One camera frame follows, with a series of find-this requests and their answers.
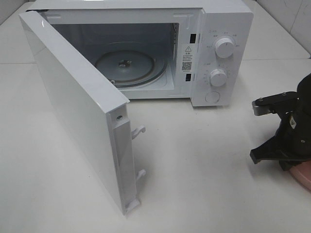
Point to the pink plate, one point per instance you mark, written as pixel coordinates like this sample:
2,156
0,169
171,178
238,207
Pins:
301,171

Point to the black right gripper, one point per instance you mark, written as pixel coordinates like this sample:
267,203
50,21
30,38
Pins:
294,145

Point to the white microwave oven body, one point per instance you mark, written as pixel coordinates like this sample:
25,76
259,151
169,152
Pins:
159,27

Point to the lower white timer knob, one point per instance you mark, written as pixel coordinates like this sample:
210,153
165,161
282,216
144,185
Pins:
218,77

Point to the white microwave door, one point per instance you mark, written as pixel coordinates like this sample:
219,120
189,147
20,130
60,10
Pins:
90,107

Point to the round door release button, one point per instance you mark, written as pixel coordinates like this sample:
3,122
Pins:
212,97

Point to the glass microwave turntable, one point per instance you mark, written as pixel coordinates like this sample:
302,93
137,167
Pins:
129,68

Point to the warning label sticker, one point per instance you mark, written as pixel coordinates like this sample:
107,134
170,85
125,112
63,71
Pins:
187,57

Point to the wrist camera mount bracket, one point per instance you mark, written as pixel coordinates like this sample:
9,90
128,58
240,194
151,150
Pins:
280,104

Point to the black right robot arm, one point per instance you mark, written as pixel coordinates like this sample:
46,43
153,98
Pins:
304,99

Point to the upper white power knob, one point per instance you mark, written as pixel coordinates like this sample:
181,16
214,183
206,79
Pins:
224,46

